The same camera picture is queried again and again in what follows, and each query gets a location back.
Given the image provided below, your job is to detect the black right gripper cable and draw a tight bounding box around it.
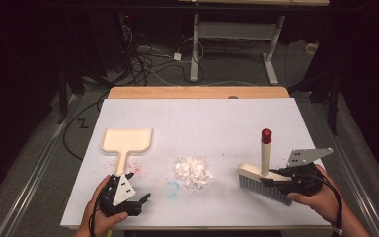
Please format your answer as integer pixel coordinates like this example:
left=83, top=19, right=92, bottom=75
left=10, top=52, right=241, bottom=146
left=304, top=171, right=344, bottom=233

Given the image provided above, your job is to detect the wooden table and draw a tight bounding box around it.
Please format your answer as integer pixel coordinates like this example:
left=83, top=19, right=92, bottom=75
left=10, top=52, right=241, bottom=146
left=107, top=85, right=291, bottom=100

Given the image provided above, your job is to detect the white metal desk frame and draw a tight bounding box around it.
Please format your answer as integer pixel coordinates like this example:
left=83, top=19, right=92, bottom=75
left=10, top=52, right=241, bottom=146
left=189, top=12, right=286, bottom=86

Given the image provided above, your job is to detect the cream plastic dustpan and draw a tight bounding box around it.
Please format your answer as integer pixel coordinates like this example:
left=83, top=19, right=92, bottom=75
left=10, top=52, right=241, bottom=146
left=100, top=127, right=154, bottom=178

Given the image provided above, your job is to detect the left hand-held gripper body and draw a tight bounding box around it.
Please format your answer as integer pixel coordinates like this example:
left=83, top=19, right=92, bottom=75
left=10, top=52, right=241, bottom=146
left=97, top=174, right=143, bottom=218

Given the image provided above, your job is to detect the tangle of floor cables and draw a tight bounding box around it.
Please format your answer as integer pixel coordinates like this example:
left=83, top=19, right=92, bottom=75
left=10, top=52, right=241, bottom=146
left=117, top=19, right=208, bottom=88

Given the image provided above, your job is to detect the white table cover board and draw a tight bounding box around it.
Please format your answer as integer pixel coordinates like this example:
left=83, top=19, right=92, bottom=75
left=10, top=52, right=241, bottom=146
left=60, top=97, right=332, bottom=230

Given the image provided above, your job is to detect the person's right hand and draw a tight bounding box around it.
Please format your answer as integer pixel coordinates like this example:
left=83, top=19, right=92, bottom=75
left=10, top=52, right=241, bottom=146
left=287, top=163, right=343, bottom=225

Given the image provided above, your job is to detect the long black floor cable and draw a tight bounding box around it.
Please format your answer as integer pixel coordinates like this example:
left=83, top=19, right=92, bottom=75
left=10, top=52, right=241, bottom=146
left=61, top=94, right=109, bottom=162

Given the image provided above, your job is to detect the person's left hand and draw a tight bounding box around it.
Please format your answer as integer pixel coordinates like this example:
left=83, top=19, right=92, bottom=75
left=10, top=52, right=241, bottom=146
left=76, top=174, right=129, bottom=237

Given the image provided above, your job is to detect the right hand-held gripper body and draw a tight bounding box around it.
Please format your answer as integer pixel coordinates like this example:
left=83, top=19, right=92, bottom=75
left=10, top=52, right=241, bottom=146
left=280, top=147, right=335, bottom=197

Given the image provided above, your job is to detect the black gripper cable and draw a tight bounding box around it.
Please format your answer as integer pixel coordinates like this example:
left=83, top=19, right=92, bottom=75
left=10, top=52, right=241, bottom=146
left=88, top=194, right=101, bottom=237
left=304, top=171, right=344, bottom=233

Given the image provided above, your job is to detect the pile of white paper scraps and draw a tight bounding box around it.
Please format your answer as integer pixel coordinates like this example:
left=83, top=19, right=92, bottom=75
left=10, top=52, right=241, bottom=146
left=172, top=156, right=214, bottom=192

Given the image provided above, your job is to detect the cream brush with red cap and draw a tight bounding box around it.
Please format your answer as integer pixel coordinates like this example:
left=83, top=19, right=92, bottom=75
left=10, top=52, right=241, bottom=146
left=236, top=127, right=294, bottom=207

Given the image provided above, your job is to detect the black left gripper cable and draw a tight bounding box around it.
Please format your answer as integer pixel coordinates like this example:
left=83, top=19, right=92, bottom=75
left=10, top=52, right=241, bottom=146
left=88, top=194, right=101, bottom=237

